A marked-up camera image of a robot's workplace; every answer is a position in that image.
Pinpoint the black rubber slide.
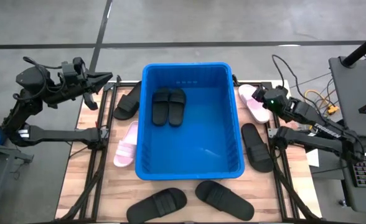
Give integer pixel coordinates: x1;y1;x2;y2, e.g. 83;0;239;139
194;180;255;222
151;88;171;127
113;81;143;121
126;187;188;224
241;123;275;174
168;88;187;128

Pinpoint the white paper sheet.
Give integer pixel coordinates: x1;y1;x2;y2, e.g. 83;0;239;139
306;148;321;168

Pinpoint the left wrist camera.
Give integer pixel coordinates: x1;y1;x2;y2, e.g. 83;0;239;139
60;57;88;76

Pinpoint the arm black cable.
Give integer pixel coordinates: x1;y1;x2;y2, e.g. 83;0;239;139
271;54;319;108
22;55;64;71

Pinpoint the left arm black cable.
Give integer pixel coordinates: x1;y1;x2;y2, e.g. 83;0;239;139
22;55;64;71

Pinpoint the grey keyboard desk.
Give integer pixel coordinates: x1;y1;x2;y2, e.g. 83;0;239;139
341;135;366;215

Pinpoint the dark grey desk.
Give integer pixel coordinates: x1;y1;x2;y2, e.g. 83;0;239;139
328;55;366;139

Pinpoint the black pole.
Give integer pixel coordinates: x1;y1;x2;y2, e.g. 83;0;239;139
340;27;366;68

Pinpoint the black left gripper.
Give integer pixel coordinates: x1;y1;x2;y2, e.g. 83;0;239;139
57;72;114;111

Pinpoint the orange-yellow cable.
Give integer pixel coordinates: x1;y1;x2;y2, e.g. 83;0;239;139
304;89;330;108

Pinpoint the pink rubber slide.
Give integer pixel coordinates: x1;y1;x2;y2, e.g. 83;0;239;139
113;120;139;168
238;83;270;124

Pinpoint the blue plastic bin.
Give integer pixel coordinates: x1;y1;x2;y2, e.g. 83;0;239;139
135;62;245;181

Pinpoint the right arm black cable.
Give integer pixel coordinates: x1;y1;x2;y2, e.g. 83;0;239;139
271;54;319;108

